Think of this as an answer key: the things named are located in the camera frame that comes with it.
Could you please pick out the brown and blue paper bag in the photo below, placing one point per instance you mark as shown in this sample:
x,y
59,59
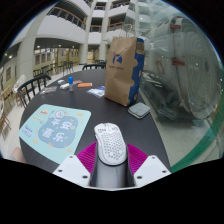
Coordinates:
x,y
120,73

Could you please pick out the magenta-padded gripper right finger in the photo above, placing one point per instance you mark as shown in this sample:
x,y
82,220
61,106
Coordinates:
x,y
151,168

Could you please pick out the black spindle-back chair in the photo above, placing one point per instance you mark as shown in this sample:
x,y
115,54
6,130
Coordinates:
x,y
94,66
41,79

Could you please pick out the light blue printed mouse pad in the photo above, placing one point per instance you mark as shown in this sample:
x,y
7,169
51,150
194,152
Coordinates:
x,y
55,131

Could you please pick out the small white box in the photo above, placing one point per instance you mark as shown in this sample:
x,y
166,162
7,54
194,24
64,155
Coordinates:
x,y
64,86

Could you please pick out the group of dark chairs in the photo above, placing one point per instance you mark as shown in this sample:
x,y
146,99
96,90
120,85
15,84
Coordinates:
x,y
66,66

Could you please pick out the tiny white box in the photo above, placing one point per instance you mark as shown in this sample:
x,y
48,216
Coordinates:
x,y
61,81

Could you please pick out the clear plastic packet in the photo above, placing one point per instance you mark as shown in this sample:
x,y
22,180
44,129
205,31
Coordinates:
x,y
48,90

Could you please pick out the white perforated computer mouse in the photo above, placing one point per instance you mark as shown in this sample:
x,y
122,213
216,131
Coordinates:
x,y
111,143

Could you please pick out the white chair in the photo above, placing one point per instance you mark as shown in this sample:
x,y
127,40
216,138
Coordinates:
x,y
19,83

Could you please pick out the flat orange card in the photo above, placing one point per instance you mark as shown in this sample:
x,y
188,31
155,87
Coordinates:
x,y
84,84

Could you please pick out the small blue-capped bottle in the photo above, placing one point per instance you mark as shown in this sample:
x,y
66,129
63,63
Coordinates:
x,y
71,83

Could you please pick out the small flat grey case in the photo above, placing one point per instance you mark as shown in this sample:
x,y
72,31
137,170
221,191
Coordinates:
x,y
139,110

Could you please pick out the blue and white plastic packet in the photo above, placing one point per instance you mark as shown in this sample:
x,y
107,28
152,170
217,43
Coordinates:
x,y
96,92

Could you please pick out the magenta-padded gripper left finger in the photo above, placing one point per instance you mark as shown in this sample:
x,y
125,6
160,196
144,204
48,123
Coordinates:
x,y
70,168

